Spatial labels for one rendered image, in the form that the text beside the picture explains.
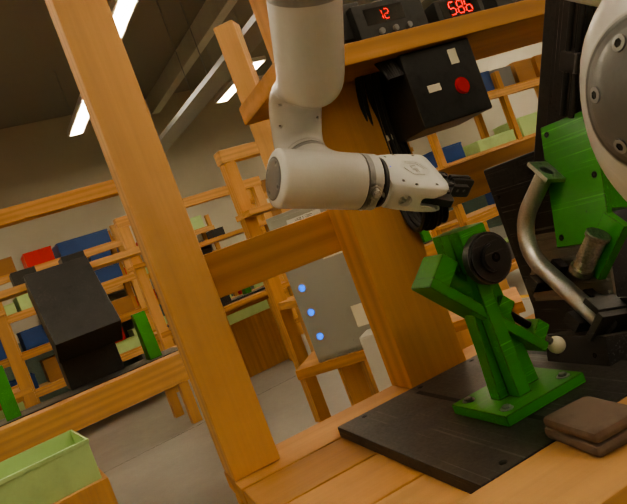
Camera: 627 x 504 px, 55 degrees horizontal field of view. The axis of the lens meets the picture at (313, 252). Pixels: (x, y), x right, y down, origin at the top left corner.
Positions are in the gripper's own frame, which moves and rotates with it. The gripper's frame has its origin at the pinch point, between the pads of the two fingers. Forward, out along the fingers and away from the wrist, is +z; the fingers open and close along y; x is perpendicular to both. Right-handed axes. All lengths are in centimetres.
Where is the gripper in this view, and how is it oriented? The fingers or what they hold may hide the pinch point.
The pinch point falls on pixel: (458, 185)
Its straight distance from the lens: 100.5
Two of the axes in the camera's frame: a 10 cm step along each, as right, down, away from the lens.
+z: 9.2, -0.1, 4.0
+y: -3.2, -6.3, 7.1
